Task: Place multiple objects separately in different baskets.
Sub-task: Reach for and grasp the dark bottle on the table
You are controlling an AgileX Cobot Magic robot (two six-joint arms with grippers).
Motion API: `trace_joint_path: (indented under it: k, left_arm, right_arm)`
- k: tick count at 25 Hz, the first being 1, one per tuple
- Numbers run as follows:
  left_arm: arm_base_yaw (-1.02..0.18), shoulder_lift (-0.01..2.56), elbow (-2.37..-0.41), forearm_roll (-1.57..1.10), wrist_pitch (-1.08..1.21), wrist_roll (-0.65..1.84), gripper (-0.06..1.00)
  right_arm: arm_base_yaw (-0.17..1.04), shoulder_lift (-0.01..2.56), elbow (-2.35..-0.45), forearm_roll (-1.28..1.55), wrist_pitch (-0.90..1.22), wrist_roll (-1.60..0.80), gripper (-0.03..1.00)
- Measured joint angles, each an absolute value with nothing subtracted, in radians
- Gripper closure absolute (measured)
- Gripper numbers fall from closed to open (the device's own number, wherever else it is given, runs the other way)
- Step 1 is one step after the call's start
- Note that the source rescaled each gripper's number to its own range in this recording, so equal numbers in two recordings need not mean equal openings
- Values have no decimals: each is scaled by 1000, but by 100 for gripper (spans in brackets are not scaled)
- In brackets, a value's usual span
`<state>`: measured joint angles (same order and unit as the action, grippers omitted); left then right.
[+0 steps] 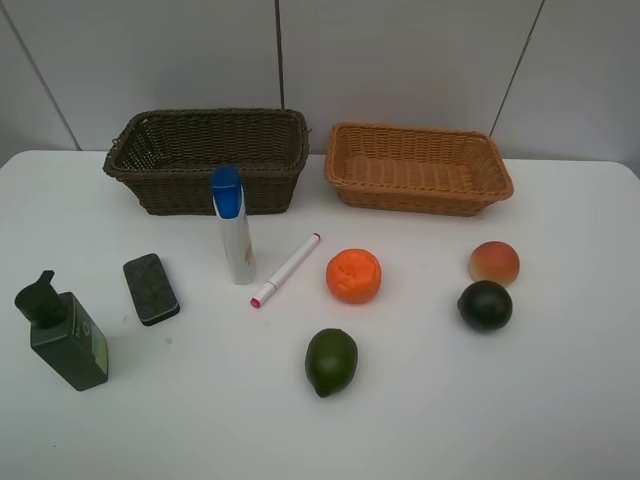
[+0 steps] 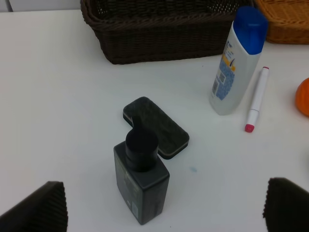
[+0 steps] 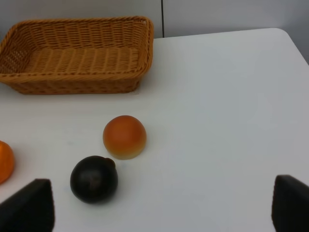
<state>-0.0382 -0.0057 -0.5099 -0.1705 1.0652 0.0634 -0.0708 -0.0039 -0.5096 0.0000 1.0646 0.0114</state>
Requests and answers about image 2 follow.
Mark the black pump dispenser bottle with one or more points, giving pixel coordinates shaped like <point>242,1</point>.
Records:
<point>141,176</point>

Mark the dark brown wicker basket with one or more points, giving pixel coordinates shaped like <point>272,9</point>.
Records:
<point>133,31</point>

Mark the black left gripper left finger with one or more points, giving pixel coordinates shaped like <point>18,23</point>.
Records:
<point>44,210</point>

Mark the light orange wicker basket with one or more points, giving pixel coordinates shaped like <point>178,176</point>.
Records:
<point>288,20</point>

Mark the white blue-capped shampoo bottle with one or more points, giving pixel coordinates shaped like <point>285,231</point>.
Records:
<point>239,59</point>

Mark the white pink-tipped marker pen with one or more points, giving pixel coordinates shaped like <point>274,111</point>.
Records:
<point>256,103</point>

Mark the orange tangerine fruit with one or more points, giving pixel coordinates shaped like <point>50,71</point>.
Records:
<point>302,97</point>

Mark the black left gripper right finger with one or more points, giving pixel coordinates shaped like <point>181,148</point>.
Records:
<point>286,207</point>

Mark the black felt board eraser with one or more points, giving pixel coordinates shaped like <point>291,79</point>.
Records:
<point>172,139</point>

